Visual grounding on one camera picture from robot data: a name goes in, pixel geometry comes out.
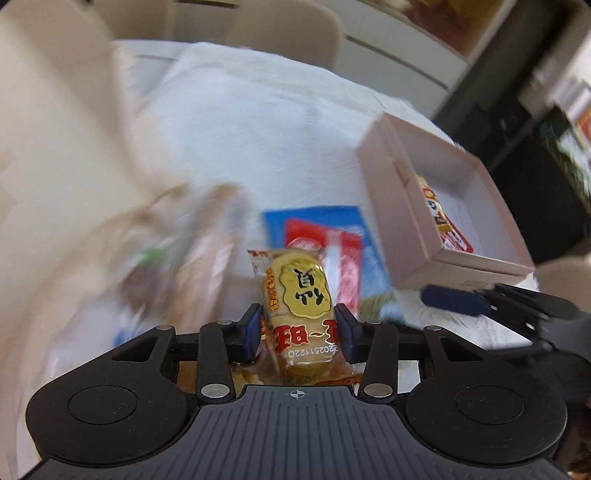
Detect blue snack packet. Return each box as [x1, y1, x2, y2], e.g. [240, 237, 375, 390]
[263, 206, 404, 321]

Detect yellow rice cracker packet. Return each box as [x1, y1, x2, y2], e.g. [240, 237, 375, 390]
[249, 249, 361, 386]

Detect long biscuit sleeve packet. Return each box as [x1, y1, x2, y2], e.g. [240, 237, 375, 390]
[120, 183, 249, 333]

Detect beige chair at right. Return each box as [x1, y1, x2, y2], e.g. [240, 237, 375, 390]
[535, 255, 591, 312]

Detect snack packets in box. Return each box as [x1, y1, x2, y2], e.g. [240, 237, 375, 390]
[416, 175, 474, 253]

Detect pink cardboard box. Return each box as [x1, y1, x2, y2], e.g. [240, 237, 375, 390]
[358, 114, 534, 290]

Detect beige dining chair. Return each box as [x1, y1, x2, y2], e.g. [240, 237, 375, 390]
[223, 0, 345, 70]

